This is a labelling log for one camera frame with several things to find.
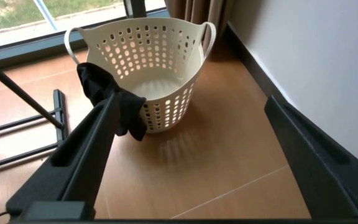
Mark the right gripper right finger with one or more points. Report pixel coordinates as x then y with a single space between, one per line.
328 174

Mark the brown curtain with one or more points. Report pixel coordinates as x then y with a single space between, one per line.
197 9

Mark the window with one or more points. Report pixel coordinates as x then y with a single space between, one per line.
26 46

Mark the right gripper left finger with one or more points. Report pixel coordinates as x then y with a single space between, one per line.
73 174

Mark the black garment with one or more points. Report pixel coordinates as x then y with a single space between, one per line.
98 81

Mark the black clothes rack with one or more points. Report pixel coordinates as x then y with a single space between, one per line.
17 90

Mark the white laundry basket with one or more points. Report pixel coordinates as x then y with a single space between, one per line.
166 115

